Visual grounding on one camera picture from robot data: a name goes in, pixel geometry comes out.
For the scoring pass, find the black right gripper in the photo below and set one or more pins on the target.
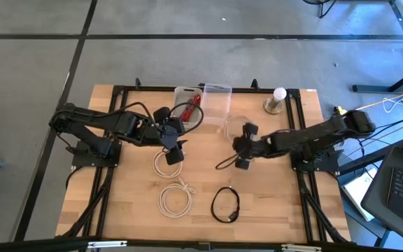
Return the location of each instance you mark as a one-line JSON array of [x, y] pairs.
[[250, 147]]

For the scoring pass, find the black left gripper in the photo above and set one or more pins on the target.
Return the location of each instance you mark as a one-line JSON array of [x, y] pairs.
[[163, 133]]

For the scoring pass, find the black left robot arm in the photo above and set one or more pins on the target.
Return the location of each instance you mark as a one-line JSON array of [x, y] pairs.
[[100, 120]]

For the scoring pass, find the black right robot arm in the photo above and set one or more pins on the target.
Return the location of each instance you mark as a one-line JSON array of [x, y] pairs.
[[313, 134]]

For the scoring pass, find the clear plastic bin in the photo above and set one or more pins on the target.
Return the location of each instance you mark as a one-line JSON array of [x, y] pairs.
[[178, 96], [217, 105]]

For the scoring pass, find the white ball on stand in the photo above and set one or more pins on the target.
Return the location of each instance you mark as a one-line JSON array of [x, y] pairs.
[[276, 98]]

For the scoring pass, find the black bar with silver brackets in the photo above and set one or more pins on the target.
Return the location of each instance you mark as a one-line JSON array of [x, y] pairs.
[[187, 245]]

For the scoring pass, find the white box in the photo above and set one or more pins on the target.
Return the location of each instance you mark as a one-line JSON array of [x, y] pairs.
[[357, 190]]

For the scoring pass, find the laptop computer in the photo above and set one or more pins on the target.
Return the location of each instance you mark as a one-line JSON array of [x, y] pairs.
[[376, 203]]

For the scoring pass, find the black aluminium table frame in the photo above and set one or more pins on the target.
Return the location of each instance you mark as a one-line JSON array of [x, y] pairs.
[[124, 98]]

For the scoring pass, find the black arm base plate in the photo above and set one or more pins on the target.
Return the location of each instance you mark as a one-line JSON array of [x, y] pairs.
[[82, 161], [327, 164]]

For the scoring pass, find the black desk leg frame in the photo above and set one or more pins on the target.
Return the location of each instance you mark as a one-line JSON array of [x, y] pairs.
[[397, 84]]

